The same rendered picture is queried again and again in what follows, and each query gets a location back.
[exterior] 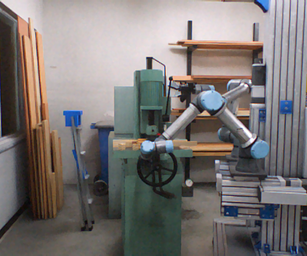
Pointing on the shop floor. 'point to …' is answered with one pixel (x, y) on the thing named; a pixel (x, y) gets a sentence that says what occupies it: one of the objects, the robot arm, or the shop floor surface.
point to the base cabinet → (150, 217)
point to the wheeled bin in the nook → (103, 128)
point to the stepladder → (75, 119)
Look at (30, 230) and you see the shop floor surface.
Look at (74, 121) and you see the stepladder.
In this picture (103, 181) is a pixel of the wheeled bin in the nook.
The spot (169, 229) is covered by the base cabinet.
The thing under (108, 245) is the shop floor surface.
